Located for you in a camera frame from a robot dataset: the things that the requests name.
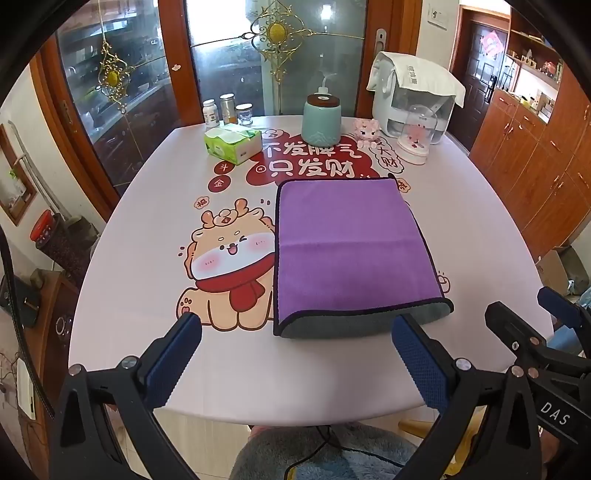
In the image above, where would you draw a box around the white wall switch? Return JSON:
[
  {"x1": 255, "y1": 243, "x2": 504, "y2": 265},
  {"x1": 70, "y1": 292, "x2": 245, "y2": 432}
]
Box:
[{"x1": 427, "y1": 2, "x2": 451, "y2": 31}]

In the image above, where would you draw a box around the wooden wall cabinet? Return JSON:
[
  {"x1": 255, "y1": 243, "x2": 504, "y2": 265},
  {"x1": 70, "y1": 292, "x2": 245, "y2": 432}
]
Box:
[{"x1": 468, "y1": 18, "x2": 591, "y2": 259}]

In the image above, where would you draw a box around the dark wooden door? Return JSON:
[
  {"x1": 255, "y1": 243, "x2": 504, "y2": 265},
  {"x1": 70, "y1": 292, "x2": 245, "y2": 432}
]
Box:
[{"x1": 455, "y1": 11, "x2": 511, "y2": 151}]

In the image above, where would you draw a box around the pink printed tablecloth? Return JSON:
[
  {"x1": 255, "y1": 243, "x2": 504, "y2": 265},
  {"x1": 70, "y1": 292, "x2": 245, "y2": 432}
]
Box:
[{"x1": 76, "y1": 124, "x2": 555, "y2": 423}]

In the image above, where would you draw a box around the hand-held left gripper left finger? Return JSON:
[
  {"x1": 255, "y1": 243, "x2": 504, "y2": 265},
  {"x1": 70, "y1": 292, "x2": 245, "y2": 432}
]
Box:
[{"x1": 48, "y1": 313, "x2": 202, "y2": 480}]

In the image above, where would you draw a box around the black cable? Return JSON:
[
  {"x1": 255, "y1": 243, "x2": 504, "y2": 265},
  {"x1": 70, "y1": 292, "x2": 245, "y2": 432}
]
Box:
[{"x1": 284, "y1": 425, "x2": 393, "y2": 480}]

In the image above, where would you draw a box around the white power strip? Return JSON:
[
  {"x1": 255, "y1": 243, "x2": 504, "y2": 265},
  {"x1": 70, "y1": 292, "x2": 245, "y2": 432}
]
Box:
[{"x1": 16, "y1": 360, "x2": 38, "y2": 421}]

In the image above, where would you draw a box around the red lid container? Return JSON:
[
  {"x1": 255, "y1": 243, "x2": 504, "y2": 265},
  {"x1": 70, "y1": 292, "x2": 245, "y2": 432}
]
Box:
[{"x1": 30, "y1": 210, "x2": 56, "y2": 243}]

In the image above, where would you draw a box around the dark patterned bag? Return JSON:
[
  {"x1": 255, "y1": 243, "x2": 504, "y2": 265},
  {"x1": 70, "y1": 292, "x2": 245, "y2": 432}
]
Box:
[{"x1": 37, "y1": 217, "x2": 100, "y2": 287}]

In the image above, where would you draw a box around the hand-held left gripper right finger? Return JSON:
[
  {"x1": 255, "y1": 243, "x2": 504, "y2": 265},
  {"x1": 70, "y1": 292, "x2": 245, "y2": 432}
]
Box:
[{"x1": 392, "y1": 314, "x2": 543, "y2": 480}]

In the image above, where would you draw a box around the green tissue box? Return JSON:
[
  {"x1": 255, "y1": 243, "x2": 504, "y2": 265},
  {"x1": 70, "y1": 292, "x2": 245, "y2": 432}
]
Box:
[{"x1": 204, "y1": 127, "x2": 262, "y2": 166}]

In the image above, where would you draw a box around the gold lid jar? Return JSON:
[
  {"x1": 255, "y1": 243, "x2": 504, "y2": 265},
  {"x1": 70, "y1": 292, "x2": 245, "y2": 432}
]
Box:
[{"x1": 220, "y1": 93, "x2": 238, "y2": 125}]

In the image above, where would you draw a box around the gold door ornament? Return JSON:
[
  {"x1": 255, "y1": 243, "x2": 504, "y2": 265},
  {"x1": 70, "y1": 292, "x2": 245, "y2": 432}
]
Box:
[
  {"x1": 252, "y1": 4, "x2": 315, "y2": 116},
  {"x1": 95, "y1": 41, "x2": 134, "y2": 114}
]

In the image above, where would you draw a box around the glass sliding door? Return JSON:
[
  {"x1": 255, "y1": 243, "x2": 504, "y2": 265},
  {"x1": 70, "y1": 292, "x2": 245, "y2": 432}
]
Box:
[
  {"x1": 55, "y1": 0, "x2": 195, "y2": 185},
  {"x1": 185, "y1": 0, "x2": 370, "y2": 130}
]

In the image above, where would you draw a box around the teal ceramic pump jar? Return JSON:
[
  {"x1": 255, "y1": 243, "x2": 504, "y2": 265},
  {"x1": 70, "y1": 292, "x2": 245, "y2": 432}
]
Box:
[{"x1": 301, "y1": 71, "x2": 342, "y2": 147}]

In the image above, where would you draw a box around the pink door decoration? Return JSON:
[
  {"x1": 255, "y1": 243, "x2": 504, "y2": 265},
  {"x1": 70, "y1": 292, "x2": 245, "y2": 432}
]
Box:
[{"x1": 480, "y1": 31, "x2": 504, "y2": 58}]

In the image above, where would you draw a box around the white countertop appliance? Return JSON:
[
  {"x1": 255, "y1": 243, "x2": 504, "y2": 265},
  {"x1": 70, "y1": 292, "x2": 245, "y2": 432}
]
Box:
[{"x1": 372, "y1": 52, "x2": 455, "y2": 145}]

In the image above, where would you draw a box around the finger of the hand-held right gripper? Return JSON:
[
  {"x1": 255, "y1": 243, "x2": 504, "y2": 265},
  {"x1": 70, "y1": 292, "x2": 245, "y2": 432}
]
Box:
[
  {"x1": 485, "y1": 302, "x2": 591, "y2": 377},
  {"x1": 538, "y1": 286, "x2": 591, "y2": 330}
]

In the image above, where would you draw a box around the cardboard box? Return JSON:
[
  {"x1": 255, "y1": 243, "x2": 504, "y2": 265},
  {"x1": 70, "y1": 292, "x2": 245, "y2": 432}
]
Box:
[{"x1": 536, "y1": 249, "x2": 571, "y2": 291}]

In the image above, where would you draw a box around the pink cat figurine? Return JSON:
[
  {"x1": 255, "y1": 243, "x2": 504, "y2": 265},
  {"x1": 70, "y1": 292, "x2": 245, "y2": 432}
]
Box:
[{"x1": 353, "y1": 117, "x2": 382, "y2": 148}]

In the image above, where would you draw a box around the white cloth cover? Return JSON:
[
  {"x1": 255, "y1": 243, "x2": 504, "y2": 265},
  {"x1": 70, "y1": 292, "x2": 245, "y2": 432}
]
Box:
[{"x1": 367, "y1": 51, "x2": 466, "y2": 108}]

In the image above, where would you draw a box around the glass dome ornament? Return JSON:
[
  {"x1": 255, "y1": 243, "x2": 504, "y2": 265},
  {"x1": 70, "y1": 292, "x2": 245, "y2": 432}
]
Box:
[{"x1": 398, "y1": 104, "x2": 438, "y2": 165}]

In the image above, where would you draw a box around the yellow wooden stool leg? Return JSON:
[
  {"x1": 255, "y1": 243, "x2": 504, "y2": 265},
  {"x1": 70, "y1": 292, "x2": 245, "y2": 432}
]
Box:
[{"x1": 399, "y1": 418, "x2": 433, "y2": 437}]

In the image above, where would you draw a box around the purple and grey towel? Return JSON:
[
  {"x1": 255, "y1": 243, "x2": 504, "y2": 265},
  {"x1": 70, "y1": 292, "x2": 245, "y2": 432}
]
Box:
[{"x1": 272, "y1": 175, "x2": 454, "y2": 340}]

